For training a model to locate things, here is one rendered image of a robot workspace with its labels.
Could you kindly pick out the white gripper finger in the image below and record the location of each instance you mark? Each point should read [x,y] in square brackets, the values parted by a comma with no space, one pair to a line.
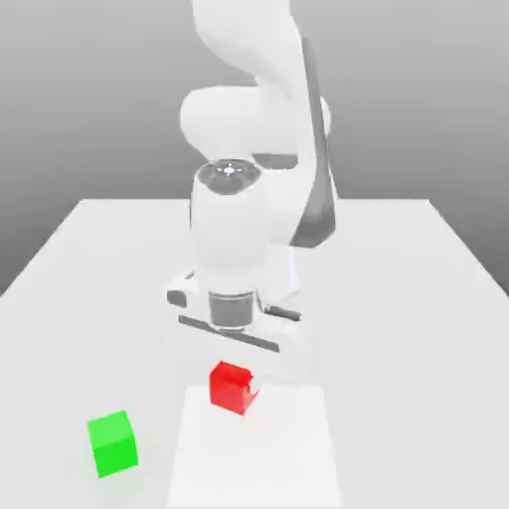
[254,385]

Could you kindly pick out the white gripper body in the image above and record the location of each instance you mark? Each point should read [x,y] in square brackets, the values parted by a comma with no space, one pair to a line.
[238,344]

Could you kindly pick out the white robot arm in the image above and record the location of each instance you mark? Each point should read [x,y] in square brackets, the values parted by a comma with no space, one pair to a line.
[228,238]

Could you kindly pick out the small red cube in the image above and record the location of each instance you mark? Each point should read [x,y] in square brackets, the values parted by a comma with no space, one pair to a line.
[228,387]

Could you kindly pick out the small green cube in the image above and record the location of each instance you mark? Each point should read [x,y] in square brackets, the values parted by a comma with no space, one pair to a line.
[113,443]

